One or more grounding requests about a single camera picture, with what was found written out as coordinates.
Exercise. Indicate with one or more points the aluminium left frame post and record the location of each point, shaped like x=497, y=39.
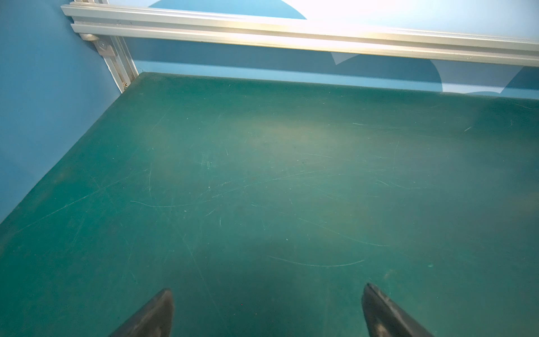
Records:
x=117, y=57

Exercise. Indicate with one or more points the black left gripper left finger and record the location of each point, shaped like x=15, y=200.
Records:
x=154, y=319

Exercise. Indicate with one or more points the aluminium back frame rail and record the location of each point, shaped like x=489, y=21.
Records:
x=284, y=33

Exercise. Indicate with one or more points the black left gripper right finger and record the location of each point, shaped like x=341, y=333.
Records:
x=385, y=318

